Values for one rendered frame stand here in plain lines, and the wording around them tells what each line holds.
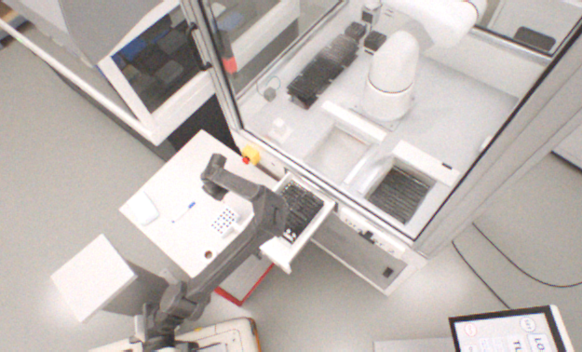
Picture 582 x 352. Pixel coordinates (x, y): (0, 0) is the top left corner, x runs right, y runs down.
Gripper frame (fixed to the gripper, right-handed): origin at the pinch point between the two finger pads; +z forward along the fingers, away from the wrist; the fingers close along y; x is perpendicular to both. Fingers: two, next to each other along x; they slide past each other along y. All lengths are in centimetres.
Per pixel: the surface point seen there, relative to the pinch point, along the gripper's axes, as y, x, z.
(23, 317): 101, 121, 93
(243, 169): 10.9, -21.0, 18.9
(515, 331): -109, -15, -16
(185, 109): 54, -28, 8
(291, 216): -27.5, -11.7, 6.0
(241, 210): -2.6, -3.8, 18.9
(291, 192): -19.7, -21.1, 8.1
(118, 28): 53, -20, -48
